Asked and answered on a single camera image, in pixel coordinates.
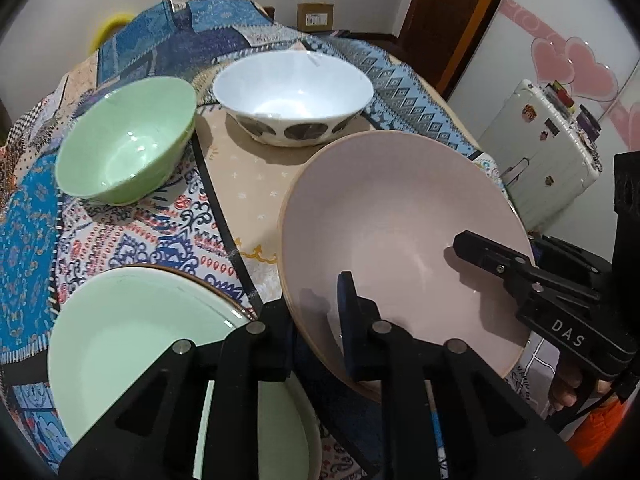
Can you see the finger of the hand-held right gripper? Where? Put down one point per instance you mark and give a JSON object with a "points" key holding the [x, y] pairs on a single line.
{"points": [[565, 255], [485, 252]]}

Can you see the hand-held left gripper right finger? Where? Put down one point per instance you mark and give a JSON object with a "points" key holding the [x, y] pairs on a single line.
{"points": [[352, 330]]}

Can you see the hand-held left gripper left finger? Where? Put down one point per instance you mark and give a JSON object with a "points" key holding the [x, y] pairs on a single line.
{"points": [[272, 345]]}

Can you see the large pink bowl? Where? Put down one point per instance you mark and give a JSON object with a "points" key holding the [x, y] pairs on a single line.
{"points": [[400, 220]]}

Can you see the green plate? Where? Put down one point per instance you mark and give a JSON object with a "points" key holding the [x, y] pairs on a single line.
{"points": [[125, 340]]}

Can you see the green bowl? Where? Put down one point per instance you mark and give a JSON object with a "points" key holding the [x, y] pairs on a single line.
{"points": [[125, 145]]}

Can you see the white patterned bowl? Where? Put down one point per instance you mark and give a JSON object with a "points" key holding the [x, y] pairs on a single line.
{"points": [[290, 85]]}

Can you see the person's right hand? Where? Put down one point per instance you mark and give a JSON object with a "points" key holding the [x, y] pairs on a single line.
{"points": [[565, 390]]}

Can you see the white suitcase with stickers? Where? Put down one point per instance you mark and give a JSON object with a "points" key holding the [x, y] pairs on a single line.
{"points": [[540, 170]]}

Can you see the blue patchwork blanket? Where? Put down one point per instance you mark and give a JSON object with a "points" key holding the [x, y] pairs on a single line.
{"points": [[125, 240]]}

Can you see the small cardboard box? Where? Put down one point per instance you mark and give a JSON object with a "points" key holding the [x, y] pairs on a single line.
{"points": [[315, 16]]}

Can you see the wooden door frame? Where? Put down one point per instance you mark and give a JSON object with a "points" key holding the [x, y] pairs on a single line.
{"points": [[440, 10]]}

